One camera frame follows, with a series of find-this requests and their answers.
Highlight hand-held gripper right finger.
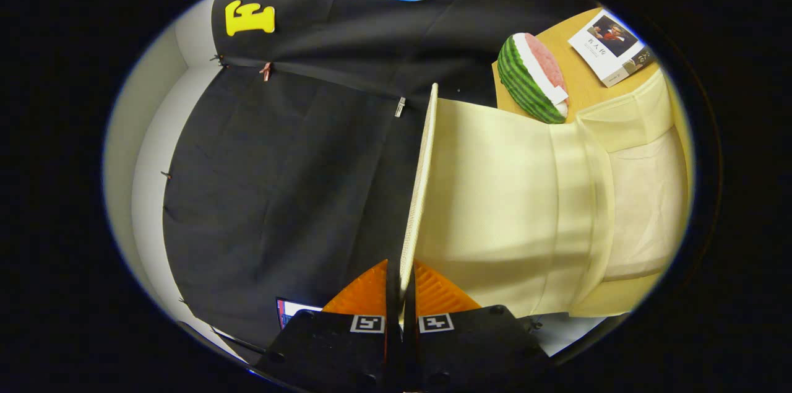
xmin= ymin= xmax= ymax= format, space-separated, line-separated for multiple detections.
xmin=402 ymin=260 xmax=551 ymax=393

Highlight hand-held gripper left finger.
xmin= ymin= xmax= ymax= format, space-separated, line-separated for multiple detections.
xmin=257 ymin=259 xmax=403 ymax=393

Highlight beige fabric storage box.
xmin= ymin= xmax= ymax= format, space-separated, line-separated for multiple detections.
xmin=399 ymin=68 xmax=691 ymax=319

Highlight lit computer screen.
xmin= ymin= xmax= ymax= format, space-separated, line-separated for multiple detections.
xmin=276 ymin=298 xmax=324 ymax=329

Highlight black backdrop cloth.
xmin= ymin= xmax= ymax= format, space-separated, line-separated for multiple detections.
xmin=162 ymin=0 xmax=601 ymax=350

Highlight watermelon slice plush toy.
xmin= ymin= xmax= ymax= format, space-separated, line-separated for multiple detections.
xmin=497 ymin=33 xmax=570 ymax=124

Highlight white portrait cover book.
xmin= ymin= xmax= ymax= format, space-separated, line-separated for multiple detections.
xmin=567 ymin=8 xmax=656 ymax=88

